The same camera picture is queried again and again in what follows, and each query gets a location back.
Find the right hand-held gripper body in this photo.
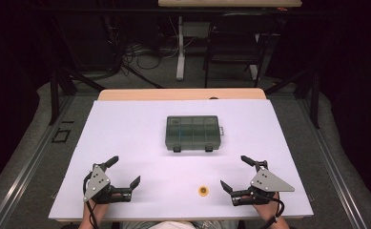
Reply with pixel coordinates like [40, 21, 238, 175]
[230, 160, 296, 207]

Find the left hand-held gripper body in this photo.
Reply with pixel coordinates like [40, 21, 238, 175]
[83, 162, 134, 205]

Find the grey plastic compartment box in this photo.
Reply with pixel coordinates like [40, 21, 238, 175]
[164, 114, 225, 154]

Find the person's left hand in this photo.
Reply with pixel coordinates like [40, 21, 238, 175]
[85, 192, 123, 215]

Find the person's right hand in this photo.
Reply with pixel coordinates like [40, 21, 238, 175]
[241, 192, 281, 221]

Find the white table sheet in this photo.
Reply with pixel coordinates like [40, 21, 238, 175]
[48, 98, 315, 221]

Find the person's clothing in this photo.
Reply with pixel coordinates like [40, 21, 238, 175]
[122, 219, 239, 229]

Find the black metal stand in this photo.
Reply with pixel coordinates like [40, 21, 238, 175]
[48, 63, 107, 126]
[263, 66, 320, 130]

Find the wooden table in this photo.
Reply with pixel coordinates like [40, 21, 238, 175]
[54, 88, 305, 223]

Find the black chair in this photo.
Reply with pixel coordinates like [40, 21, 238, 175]
[202, 12, 278, 89]

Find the white-legged wooden desk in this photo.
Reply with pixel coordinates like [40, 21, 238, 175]
[157, 0, 303, 81]

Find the grey metal box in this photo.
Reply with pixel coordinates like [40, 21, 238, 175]
[182, 21, 212, 39]

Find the right hand-held gripper black cable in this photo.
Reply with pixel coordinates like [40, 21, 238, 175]
[258, 192, 285, 229]

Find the hand-held gripper black cable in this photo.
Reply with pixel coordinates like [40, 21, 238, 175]
[82, 171, 100, 229]
[258, 192, 285, 229]

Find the left hand-held gripper black cable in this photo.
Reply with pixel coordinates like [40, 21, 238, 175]
[82, 171, 100, 229]

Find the aluminium floor rail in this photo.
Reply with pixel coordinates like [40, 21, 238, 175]
[0, 94, 76, 229]
[297, 94, 369, 229]

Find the bundle of floor cables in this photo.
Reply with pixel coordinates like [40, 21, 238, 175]
[103, 15, 166, 90]

